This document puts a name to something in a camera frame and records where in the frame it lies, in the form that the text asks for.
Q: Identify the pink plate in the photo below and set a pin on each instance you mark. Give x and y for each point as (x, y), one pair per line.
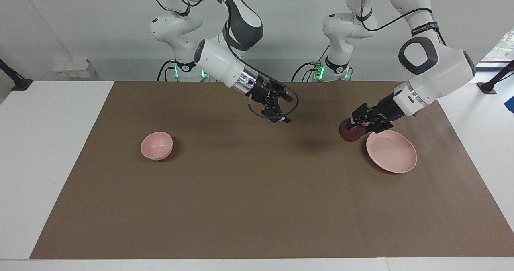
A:
(391, 152)

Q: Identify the blue object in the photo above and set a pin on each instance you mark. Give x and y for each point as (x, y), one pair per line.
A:
(510, 104)

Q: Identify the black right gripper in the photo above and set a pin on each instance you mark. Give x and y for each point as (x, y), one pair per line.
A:
(265, 92)

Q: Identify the dark red apple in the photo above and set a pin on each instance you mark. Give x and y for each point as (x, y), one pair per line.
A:
(352, 133)

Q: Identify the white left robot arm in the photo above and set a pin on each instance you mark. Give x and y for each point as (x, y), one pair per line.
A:
(437, 70)

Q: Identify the window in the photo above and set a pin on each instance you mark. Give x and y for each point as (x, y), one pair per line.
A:
(504, 46)

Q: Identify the black clamp stand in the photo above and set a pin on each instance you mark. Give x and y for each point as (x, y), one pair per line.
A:
(18, 83)
(488, 87)

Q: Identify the pink bowl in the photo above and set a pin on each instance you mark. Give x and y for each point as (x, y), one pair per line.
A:
(156, 146)

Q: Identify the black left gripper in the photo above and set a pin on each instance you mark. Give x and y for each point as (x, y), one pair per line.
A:
(389, 108)

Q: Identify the white box on table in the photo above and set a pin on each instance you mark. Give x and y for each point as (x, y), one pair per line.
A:
(74, 68)

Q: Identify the brown table mat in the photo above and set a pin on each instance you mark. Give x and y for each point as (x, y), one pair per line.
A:
(261, 190)

